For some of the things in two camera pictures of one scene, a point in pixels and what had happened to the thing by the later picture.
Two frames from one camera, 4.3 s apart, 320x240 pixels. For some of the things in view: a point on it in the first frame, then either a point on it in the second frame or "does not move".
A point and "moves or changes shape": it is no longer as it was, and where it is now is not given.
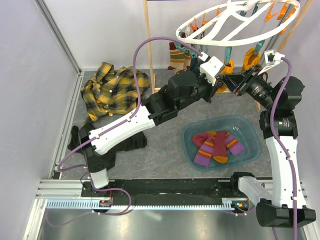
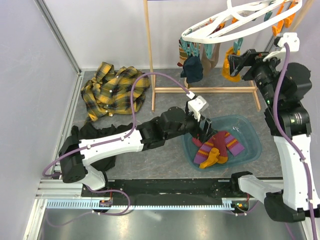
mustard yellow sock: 228,69 to 212,159
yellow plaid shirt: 112,92 does not move
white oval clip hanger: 234,4 moves or changes shape
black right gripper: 233,81 to 254,59
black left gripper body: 205,89 to 191,124
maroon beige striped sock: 187,61 to 183,55
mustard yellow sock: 251,59 moves or changes shape
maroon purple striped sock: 206,143 does not move
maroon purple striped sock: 223,141 does not move
